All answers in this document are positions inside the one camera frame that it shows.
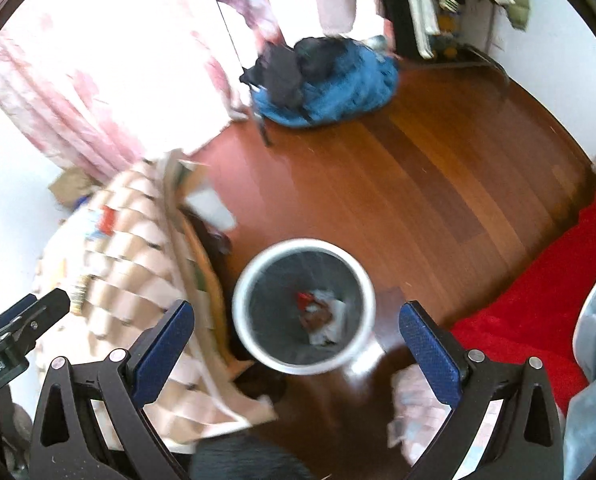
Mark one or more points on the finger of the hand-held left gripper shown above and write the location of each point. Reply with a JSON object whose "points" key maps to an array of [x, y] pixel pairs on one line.
{"points": [[40, 312]]}

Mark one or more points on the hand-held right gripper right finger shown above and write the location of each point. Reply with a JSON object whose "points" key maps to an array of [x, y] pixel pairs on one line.
{"points": [[428, 347]]}

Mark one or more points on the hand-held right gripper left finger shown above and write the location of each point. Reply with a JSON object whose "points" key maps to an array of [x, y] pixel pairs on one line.
{"points": [[165, 337]]}

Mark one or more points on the pale paper wrapper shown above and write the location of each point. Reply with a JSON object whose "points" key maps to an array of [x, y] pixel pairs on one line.
{"points": [[418, 410]]}

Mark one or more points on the grey mesh wastebasket white rim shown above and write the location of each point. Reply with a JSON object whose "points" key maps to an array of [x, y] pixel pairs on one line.
{"points": [[303, 306]]}

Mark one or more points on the red and white wrappers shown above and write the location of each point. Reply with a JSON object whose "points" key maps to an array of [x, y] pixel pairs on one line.
{"points": [[320, 315]]}

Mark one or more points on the brown cardboard box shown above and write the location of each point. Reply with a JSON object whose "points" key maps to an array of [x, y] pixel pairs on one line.
{"points": [[70, 187]]}

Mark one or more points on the red blanket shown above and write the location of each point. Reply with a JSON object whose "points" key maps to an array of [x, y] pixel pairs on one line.
{"points": [[543, 290]]}

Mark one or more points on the white paper sheet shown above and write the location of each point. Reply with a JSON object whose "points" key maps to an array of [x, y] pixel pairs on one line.
{"points": [[210, 207]]}

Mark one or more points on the light blue cloth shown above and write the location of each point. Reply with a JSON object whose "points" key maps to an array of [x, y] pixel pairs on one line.
{"points": [[593, 375]]}

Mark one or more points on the pink floral curtain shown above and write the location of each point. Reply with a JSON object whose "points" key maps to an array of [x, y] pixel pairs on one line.
{"points": [[77, 85]]}

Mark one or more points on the black metal stand leg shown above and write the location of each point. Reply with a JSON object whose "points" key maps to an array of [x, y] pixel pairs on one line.
{"points": [[250, 85]]}

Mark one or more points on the blue bag with black clothes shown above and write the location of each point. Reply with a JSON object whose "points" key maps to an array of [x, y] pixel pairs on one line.
{"points": [[335, 90]]}

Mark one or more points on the black garment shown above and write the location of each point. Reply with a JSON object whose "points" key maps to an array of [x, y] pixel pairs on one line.
{"points": [[278, 72]]}

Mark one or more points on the clothes rack with garments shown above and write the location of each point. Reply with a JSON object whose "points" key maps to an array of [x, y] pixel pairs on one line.
{"points": [[458, 0]]}

